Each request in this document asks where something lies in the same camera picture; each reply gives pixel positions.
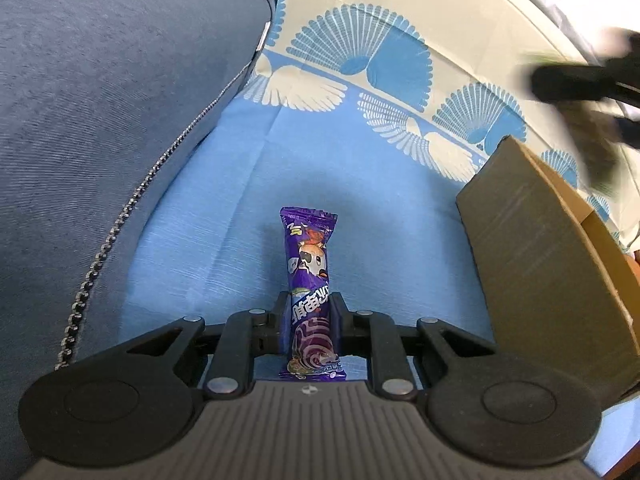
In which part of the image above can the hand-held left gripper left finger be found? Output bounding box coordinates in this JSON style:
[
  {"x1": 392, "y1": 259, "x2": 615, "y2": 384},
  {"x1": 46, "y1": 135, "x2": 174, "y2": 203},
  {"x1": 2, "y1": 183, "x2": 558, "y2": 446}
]
[{"x1": 125, "y1": 290, "x2": 293, "y2": 396}]

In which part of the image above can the blue fan print cloth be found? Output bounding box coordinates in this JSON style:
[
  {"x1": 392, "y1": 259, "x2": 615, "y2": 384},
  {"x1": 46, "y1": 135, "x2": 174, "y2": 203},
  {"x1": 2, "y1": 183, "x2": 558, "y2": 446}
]
[{"x1": 90, "y1": 0, "x2": 640, "y2": 476}]

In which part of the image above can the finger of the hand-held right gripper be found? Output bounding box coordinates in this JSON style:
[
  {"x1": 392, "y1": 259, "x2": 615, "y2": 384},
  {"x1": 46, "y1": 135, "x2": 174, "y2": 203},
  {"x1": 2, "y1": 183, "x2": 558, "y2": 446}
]
[
  {"x1": 527, "y1": 59, "x2": 640, "y2": 109},
  {"x1": 617, "y1": 115, "x2": 640, "y2": 149}
]

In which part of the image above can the cardboard box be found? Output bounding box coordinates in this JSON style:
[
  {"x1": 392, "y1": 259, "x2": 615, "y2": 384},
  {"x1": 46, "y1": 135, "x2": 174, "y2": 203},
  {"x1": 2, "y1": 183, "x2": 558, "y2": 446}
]
[{"x1": 456, "y1": 137, "x2": 640, "y2": 401}]

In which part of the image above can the round oat cookie packet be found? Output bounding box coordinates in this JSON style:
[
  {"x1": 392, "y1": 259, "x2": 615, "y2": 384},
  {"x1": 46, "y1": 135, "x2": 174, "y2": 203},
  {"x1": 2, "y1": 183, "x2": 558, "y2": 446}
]
[{"x1": 555, "y1": 100, "x2": 622, "y2": 196}]

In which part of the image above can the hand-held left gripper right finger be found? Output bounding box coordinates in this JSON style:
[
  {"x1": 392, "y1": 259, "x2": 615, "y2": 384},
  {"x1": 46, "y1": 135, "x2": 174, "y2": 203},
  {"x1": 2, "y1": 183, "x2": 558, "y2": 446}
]
[{"x1": 332, "y1": 290, "x2": 497, "y2": 396}]

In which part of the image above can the dark blue sofa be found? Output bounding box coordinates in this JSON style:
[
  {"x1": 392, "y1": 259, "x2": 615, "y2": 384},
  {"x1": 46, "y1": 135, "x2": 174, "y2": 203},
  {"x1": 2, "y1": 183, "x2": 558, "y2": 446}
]
[{"x1": 0, "y1": 0, "x2": 281, "y2": 480}]

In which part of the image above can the purple cartoon snack bar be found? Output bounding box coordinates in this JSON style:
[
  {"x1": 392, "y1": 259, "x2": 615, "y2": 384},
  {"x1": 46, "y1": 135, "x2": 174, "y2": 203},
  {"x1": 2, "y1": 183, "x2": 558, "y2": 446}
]
[{"x1": 278, "y1": 206, "x2": 347, "y2": 380}]

